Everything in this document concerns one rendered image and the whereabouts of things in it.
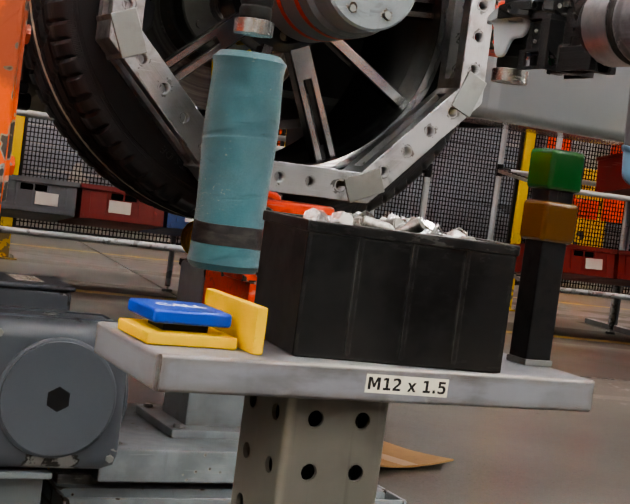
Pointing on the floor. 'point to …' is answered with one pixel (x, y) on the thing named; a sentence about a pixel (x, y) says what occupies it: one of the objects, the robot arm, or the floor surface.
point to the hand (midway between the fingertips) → (507, 17)
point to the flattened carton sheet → (399, 458)
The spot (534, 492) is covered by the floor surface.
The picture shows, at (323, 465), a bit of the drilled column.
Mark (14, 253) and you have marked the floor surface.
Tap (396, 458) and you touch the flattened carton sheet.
